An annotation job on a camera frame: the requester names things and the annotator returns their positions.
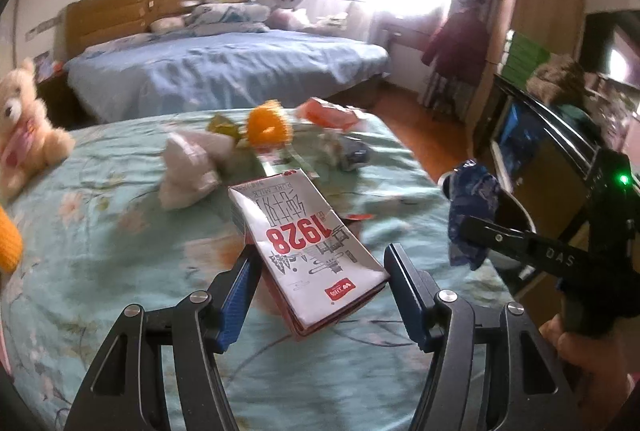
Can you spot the blue patterned cloth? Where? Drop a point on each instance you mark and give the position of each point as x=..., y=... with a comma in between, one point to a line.
x=472, y=196

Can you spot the small red scrap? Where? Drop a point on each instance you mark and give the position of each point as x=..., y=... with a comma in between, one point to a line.
x=357, y=217

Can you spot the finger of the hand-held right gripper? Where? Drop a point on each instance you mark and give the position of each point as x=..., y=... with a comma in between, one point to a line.
x=520, y=243

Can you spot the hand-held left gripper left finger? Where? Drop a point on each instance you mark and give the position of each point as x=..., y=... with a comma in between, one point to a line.
x=235, y=306

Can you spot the stack of green boxes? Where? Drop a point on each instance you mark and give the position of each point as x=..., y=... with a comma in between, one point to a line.
x=525, y=56

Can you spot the orange plush toy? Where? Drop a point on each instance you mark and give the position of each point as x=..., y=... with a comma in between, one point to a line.
x=7, y=241

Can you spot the teal floral blanket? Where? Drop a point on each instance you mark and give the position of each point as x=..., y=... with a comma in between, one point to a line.
x=100, y=236

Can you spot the white and red milk carton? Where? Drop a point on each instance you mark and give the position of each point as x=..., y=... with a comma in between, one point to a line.
x=300, y=251

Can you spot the cream teddy bear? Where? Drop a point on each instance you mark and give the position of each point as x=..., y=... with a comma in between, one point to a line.
x=20, y=111

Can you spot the radiator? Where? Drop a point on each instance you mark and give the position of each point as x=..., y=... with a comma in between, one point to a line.
x=442, y=91

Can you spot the dark red coat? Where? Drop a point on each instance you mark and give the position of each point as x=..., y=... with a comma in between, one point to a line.
x=455, y=46

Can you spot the white crib rail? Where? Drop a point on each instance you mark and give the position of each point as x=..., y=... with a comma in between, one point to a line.
x=325, y=6

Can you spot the bed with blue sheet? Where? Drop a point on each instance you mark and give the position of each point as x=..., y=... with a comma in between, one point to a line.
x=225, y=66

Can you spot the television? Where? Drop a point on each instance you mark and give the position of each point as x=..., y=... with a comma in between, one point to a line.
x=617, y=46

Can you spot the white pillow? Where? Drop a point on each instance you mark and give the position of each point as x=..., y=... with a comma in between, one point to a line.
x=167, y=25

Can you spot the red and white snack wrapper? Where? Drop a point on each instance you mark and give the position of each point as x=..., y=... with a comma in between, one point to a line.
x=325, y=111

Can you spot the wooden headboard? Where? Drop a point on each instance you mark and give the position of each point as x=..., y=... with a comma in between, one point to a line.
x=110, y=16

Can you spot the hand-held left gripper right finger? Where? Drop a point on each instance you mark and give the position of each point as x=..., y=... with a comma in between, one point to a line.
x=412, y=311

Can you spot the white foam piece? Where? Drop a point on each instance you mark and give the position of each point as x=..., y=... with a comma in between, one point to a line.
x=190, y=171

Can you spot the brown fluffy item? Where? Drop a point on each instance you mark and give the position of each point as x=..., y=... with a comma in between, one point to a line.
x=555, y=78

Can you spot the green flat package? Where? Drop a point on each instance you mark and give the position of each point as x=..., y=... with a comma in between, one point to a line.
x=280, y=158

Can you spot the blue and white wrapper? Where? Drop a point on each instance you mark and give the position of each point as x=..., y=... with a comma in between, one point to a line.
x=352, y=153

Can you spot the orange foam fruit net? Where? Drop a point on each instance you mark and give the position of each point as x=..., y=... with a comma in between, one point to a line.
x=262, y=123

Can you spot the yellow green wrapper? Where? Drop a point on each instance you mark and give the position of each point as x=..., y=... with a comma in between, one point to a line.
x=222, y=123

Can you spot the person's right hand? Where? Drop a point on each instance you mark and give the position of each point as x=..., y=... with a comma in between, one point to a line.
x=585, y=361

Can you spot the pink bag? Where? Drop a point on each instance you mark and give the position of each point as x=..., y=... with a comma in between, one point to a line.
x=290, y=18

